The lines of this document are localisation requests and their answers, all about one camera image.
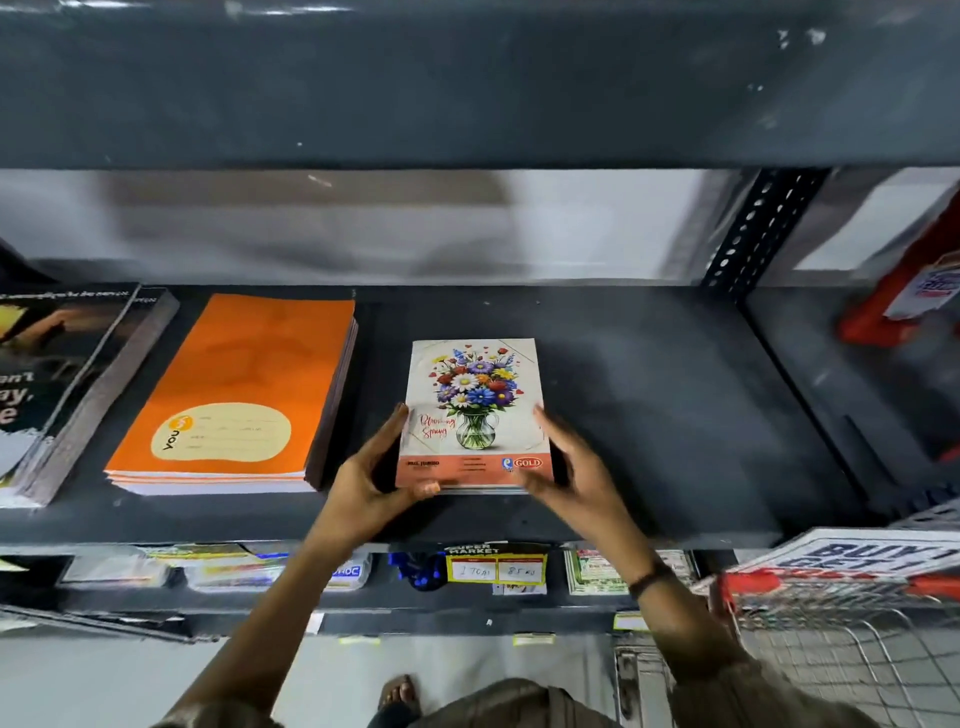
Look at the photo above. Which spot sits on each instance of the person's left forearm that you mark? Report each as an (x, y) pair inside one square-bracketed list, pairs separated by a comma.
[(277, 622)]

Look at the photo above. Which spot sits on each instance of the person's brown trousers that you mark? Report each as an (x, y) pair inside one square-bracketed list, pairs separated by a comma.
[(517, 709)]

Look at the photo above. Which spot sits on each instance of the green and white packet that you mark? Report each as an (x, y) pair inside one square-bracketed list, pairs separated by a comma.
[(592, 574)]

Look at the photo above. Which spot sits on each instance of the clear plastic stationery packet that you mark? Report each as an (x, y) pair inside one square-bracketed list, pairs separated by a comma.
[(112, 568)]

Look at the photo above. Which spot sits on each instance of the white printed cart sign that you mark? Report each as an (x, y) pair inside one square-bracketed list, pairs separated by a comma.
[(862, 553)]

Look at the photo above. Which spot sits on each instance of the small yellow shelf tag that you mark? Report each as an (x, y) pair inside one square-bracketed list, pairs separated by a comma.
[(630, 621), (534, 639), (358, 640)]

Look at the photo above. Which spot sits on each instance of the person's right hand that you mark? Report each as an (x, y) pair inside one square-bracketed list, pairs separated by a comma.
[(589, 495)]

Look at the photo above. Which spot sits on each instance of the person's right thumb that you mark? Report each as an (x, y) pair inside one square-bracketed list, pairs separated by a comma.
[(534, 482)]

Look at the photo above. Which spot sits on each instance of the person's right forearm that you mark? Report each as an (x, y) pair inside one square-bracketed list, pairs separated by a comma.
[(675, 622)]

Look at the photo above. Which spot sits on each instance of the red packet with white label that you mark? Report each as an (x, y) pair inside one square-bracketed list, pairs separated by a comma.
[(892, 300)]

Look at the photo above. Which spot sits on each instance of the person's brown shirt sleeve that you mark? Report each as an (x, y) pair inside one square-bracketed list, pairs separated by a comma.
[(772, 701)]

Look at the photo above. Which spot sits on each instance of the dark grey metal shelf unit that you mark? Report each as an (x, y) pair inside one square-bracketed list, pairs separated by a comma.
[(637, 390)]

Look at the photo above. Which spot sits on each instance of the stack of flower cover notebooks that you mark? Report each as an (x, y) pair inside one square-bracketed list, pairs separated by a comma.
[(472, 390)]

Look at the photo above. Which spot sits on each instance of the black wristband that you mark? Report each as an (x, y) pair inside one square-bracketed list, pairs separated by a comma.
[(651, 577)]

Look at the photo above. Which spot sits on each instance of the person's foot in sandal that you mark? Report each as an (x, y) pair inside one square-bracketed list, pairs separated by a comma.
[(399, 694)]

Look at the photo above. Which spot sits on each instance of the person's left thumb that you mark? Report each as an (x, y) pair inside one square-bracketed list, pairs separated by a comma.
[(416, 490)]

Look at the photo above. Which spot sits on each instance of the stack of orange notebooks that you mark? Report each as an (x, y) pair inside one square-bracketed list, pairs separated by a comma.
[(240, 360)]

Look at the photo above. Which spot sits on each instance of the person's left hand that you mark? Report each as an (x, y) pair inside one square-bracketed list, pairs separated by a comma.
[(356, 499)]

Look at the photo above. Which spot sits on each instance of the blue plastic object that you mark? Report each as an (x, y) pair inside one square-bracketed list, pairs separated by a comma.
[(416, 570)]

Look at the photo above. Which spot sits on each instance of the stack of dark cover books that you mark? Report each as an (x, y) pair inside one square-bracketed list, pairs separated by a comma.
[(52, 360)]

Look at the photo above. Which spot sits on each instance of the perforated black shelf upright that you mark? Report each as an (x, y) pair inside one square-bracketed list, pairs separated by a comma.
[(757, 225)]

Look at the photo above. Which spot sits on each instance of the yellow price label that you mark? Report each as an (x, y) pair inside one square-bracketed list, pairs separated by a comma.
[(495, 568)]

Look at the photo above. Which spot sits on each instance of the colourful clear plastic packet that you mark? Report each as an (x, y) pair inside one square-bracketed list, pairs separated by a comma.
[(240, 571)]

